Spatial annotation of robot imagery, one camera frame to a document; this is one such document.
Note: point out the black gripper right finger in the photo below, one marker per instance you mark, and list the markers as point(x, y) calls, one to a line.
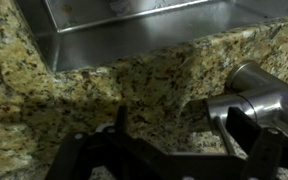
point(244, 130)

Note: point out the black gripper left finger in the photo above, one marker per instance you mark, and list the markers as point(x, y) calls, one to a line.
point(121, 120)

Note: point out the steel gooseneck tap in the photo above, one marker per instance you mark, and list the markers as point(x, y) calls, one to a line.
point(267, 96)

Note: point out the stainless steel sink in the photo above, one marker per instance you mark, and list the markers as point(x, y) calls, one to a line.
point(150, 33)

